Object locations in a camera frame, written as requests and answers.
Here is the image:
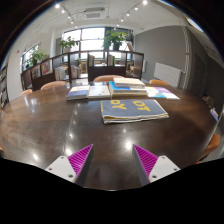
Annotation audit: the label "dark open shelf unit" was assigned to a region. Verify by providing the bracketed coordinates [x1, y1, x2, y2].
[20, 49, 145, 92]

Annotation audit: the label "bright blue book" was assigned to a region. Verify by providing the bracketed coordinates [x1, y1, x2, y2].
[108, 80, 148, 96]

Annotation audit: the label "white book with colourful print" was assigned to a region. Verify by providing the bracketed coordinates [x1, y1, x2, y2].
[145, 86, 168, 99]

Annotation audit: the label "ceiling air conditioner unit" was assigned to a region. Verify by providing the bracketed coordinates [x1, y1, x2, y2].
[82, 7, 108, 20]

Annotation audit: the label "blue and white book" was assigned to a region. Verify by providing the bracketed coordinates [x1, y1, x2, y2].
[65, 85, 91, 101]

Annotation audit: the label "tall wall bookshelf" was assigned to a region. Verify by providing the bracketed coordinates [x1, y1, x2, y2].
[0, 64, 9, 109]

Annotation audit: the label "ceiling spotlights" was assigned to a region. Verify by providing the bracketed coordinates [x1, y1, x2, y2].
[54, 0, 148, 26]

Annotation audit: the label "small green potted plant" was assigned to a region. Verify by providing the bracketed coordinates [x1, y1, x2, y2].
[27, 49, 47, 68]

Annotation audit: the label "large green potted plant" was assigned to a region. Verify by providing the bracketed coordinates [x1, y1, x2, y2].
[101, 29, 129, 52]

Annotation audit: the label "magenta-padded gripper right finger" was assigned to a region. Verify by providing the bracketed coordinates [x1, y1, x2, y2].
[132, 143, 182, 187]

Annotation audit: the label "medium green potted plant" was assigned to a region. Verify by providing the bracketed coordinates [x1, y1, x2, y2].
[59, 35, 80, 54]

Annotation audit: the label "orange chairs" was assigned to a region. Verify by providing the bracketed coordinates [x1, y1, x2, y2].
[0, 74, 222, 164]

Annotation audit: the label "purple and white book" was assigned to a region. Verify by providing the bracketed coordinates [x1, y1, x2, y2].
[154, 86, 181, 101]

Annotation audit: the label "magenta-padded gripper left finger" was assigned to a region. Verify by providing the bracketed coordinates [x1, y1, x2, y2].
[44, 143, 95, 185]

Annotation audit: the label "large beige book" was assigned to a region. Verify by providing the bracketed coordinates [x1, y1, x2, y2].
[109, 89, 149, 99]

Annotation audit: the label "round white ceiling lamps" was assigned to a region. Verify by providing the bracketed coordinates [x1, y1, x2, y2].
[185, 16, 204, 33]

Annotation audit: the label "large white wall radiator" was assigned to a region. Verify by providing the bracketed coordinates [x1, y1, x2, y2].
[153, 62, 184, 88]

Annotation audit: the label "pale grey hardcover book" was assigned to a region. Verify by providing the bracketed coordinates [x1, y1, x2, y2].
[112, 77, 146, 90]

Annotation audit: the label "grey towel with yellow letters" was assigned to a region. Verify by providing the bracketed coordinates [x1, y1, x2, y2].
[100, 98, 170, 125]

